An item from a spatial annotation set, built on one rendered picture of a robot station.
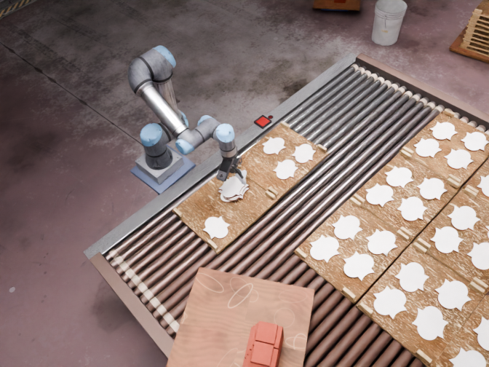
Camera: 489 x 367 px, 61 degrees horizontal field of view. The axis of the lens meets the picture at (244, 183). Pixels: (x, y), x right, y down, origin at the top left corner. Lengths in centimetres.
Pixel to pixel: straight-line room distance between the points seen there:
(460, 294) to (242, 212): 102
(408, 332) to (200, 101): 291
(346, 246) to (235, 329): 65
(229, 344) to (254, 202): 73
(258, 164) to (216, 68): 232
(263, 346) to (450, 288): 88
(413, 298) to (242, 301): 72
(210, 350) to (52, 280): 186
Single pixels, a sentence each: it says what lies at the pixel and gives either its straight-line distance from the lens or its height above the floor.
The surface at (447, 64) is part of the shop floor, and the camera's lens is 462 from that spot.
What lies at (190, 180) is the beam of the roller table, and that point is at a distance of 228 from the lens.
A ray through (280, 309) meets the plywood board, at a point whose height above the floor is 104.
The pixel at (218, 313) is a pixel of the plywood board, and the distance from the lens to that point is 176.
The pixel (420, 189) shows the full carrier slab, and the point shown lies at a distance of 226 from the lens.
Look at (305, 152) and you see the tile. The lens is 230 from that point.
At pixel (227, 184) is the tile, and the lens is 213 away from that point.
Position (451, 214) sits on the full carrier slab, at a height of 95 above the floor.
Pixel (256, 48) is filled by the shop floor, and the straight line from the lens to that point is 465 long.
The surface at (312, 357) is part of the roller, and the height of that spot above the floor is 92.
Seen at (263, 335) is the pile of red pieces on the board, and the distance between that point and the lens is 155.
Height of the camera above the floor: 269
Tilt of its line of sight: 53 degrees down
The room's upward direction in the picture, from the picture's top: 8 degrees counter-clockwise
